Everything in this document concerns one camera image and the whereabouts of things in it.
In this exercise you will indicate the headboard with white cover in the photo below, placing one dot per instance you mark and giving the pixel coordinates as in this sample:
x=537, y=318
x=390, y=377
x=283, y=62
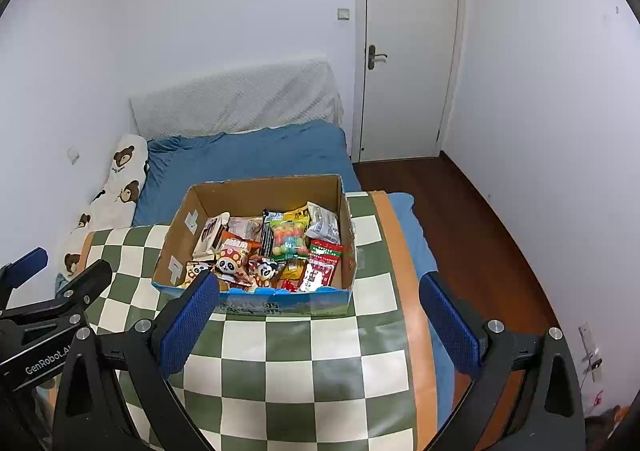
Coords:
x=235, y=96

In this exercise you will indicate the small white snack packet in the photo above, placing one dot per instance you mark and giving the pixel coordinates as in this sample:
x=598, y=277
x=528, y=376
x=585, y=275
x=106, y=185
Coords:
x=324, y=223

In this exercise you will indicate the green white checkered mat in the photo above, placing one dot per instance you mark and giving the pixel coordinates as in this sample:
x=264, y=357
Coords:
x=300, y=371

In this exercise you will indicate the yellow snack packet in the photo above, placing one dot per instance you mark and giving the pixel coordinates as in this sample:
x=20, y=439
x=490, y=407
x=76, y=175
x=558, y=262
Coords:
x=296, y=216

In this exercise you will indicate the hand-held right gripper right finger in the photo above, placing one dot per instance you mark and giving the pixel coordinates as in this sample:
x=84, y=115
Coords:
x=450, y=326

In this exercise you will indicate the black snack packet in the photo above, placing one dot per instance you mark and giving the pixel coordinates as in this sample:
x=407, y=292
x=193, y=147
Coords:
x=267, y=236

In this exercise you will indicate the white cookie packet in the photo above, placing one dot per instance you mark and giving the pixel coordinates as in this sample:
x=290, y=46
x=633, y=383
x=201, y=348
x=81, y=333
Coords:
x=209, y=233

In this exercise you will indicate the white door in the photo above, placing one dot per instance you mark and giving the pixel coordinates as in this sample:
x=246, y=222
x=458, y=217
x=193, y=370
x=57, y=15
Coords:
x=410, y=56

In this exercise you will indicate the red and white snack packet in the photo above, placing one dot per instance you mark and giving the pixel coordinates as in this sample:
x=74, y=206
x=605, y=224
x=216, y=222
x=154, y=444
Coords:
x=320, y=266

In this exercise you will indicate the bear print pillow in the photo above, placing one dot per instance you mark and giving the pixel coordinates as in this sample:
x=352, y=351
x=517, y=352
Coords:
x=117, y=181

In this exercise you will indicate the orange panda snack packet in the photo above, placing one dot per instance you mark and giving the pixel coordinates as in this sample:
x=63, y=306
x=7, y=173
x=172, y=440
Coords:
x=197, y=273
x=235, y=251
x=265, y=271

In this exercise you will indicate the cardboard box with blue print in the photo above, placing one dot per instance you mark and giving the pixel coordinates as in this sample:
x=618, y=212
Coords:
x=280, y=303

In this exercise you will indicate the small red snack packet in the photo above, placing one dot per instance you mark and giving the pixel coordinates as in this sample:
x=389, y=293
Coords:
x=289, y=285

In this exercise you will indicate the colourful candy ball packet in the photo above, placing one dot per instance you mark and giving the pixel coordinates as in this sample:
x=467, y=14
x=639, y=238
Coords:
x=290, y=238

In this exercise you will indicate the pink snack packet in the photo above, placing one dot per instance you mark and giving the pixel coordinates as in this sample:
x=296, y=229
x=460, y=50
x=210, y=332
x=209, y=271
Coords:
x=245, y=227

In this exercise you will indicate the wall light switch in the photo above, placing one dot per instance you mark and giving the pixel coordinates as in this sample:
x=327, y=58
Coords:
x=343, y=13

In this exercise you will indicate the bed with blue sheet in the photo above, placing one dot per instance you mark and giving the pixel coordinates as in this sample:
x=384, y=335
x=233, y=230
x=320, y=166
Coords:
x=250, y=151

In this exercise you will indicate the white wall socket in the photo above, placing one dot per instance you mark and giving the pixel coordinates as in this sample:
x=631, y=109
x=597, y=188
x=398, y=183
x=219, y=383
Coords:
x=587, y=336
x=74, y=155

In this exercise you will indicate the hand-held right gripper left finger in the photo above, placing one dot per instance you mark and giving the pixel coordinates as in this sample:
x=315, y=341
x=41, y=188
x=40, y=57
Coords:
x=192, y=321

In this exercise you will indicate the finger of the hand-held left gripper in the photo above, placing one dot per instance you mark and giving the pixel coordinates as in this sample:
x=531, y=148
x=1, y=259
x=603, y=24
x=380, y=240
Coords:
x=30, y=261
x=90, y=278

